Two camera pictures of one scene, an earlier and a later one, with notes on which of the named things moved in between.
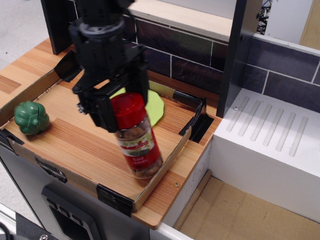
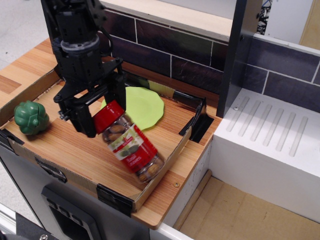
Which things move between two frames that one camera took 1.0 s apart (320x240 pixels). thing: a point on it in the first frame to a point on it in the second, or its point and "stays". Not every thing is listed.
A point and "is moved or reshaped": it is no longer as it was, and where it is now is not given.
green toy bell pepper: x=31 y=117 stays
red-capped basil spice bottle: x=136 y=137 is moved or reshaped
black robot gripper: x=106 y=60 to x=83 y=72
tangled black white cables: x=263 y=16 stays
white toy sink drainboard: x=272 y=147 stays
